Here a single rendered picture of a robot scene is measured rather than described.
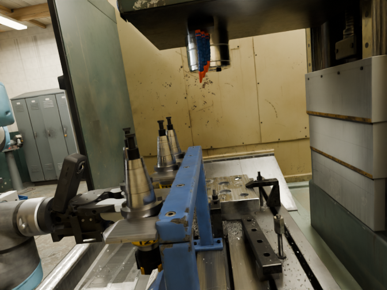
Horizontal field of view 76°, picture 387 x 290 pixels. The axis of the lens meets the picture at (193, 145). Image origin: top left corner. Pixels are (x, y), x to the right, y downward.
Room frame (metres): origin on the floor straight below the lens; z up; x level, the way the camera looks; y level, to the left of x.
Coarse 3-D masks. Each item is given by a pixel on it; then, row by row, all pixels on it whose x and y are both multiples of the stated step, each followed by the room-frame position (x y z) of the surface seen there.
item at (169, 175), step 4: (160, 172) 0.53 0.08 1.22; (164, 172) 0.53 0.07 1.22; (168, 172) 0.52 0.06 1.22; (172, 172) 0.52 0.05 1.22; (176, 172) 0.51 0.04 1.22; (152, 176) 0.51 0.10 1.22; (156, 176) 0.50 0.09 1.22; (160, 176) 0.50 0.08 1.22; (164, 176) 0.50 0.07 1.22; (168, 176) 0.49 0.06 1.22; (172, 176) 0.49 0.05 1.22; (156, 180) 0.49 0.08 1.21; (160, 180) 0.49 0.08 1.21; (164, 180) 0.48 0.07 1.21; (168, 180) 0.48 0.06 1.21
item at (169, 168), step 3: (177, 162) 0.57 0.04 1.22; (156, 165) 0.56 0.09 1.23; (171, 165) 0.54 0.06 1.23; (174, 165) 0.54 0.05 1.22; (177, 165) 0.55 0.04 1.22; (156, 168) 0.54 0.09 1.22; (159, 168) 0.54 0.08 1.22; (162, 168) 0.54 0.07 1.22; (165, 168) 0.53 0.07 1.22; (168, 168) 0.53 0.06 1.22; (171, 168) 0.54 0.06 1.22; (174, 168) 0.54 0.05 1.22; (177, 168) 0.55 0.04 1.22; (159, 171) 0.54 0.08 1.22
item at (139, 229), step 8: (112, 224) 0.31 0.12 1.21; (120, 224) 0.30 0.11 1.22; (128, 224) 0.30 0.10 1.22; (136, 224) 0.30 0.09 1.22; (144, 224) 0.29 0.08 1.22; (152, 224) 0.29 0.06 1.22; (104, 232) 0.29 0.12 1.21; (112, 232) 0.28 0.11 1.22; (120, 232) 0.28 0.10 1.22; (128, 232) 0.28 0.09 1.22; (136, 232) 0.27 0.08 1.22; (144, 232) 0.27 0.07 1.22; (152, 232) 0.27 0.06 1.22; (104, 240) 0.27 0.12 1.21; (112, 240) 0.27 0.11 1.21; (120, 240) 0.27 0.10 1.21; (128, 240) 0.26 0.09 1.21; (136, 240) 0.26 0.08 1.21; (144, 240) 0.26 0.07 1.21; (152, 240) 0.26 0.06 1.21
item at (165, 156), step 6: (162, 138) 0.55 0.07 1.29; (168, 138) 0.56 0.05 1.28; (162, 144) 0.55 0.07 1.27; (168, 144) 0.55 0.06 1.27; (162, 150) 0.55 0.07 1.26; (168, 150) 0.55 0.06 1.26; (162, 156) 0.55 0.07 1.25; (168, 156) 0.55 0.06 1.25; (162, 162) 0.55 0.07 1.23; (168, 162) 0.55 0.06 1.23; (174, 162) 0.56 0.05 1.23
